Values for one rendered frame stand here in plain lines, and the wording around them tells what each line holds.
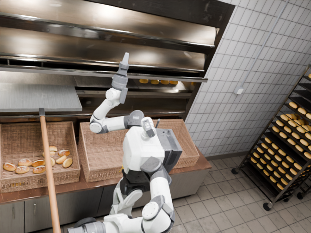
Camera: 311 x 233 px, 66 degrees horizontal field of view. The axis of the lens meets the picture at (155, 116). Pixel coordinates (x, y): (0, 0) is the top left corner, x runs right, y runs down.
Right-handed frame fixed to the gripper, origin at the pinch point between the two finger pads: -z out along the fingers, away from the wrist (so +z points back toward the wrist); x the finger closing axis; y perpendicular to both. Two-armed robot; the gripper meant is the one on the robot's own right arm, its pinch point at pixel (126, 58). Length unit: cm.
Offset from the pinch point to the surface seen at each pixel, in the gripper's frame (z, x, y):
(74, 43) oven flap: 4, -43, 38
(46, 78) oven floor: 40, -62, 58
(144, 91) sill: 32, -80, -26
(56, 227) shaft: 73, 60, 11
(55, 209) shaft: 70, 52, 14
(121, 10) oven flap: -28, -48, 11
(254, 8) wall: -71, -86, -103
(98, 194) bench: 122, -34, -8
